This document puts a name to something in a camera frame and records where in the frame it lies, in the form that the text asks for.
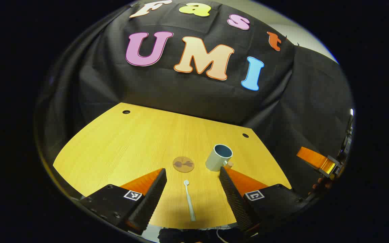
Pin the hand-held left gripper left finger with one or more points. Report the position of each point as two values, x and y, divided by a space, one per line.
154 192

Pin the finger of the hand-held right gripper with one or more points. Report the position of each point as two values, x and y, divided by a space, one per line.
312 158

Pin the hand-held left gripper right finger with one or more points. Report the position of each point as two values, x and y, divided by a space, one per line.
231 194

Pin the pale green cup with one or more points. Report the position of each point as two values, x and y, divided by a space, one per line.
214 161

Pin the round wooden coaster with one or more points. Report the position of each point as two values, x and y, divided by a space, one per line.
183 164

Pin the wooden desktop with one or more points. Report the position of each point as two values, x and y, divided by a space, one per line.
130 148

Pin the black backdrop cloth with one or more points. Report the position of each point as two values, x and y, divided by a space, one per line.
187 98

